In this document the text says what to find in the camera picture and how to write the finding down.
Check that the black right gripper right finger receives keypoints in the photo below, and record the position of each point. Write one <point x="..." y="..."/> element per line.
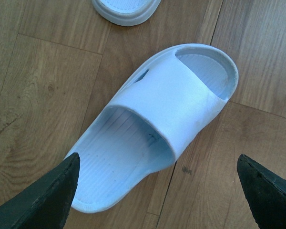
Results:
<point x="265" y="193"/>

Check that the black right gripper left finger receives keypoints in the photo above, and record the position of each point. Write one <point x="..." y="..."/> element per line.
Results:
<point x="46" y="203"/>

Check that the light blue slide slipper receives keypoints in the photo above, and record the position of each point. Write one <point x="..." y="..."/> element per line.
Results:
<point x="150" y="121"/>
<point x="126" y="12"/>

